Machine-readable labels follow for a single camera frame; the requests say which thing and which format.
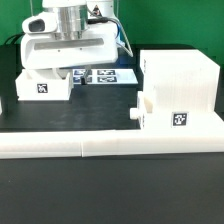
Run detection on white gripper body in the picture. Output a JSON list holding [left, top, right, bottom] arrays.
[[21, 29, 118, 70]]

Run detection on white drawer tray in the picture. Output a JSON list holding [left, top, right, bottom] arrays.
[[15, 69, 74, 101], [129, 91, 153, 129]]

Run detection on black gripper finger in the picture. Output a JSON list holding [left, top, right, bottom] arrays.
[[52, 68, 67, 80], [81, 65, 91, 84]]

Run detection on white marker tag sheet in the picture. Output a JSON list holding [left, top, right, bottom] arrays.
[[72, 68, 138, 86]]

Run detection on white drawer cabinet box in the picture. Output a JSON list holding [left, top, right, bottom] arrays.
[[140, 49, 220, 129]]

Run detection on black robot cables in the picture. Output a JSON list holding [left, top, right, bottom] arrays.
[[3, 32, 26, 46]]

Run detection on white L-shaped border fence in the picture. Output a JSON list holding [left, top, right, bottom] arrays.
[[0, 111, 224, 159]]

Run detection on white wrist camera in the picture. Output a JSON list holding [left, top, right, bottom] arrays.
[[22, 12, 57, 34]]

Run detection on white camera cable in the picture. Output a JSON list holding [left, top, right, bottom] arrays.
[[87, 6, 134, 58]]

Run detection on white front drawer tray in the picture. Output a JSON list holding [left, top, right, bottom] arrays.
[[129, 91, 153, 129]]

